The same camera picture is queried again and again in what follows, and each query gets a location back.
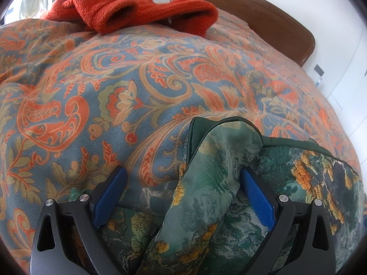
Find white wardrobe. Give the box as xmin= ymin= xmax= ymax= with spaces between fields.
xmin=327 ymin=20 xmax=367 ymax=155

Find wooden headboard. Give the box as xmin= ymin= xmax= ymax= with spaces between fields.
xmin=171 ymin=0 xmax=316 ymax=67

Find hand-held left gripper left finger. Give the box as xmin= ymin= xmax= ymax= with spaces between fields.
xmin=30 ymin=166 xmax=128 ymax=275

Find orange paisley bedspread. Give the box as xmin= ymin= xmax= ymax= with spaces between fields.
xmin=0 ymin=14 xmax=362 ymax=264

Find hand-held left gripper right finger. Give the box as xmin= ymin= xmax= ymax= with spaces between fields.
xmin=240 ymin=168 xmax=336 ymax=275

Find green landscape print jacket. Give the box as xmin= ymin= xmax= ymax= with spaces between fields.
xmin=69 ymin=117 xmax=362 ymax=275

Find orange-red fleece garment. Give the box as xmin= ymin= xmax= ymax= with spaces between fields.
xmin=39 ymin=0 xmax=219 ymax=37

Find window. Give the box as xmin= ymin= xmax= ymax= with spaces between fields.
xmin=17 ymin=0 xmax=69 ymax=20

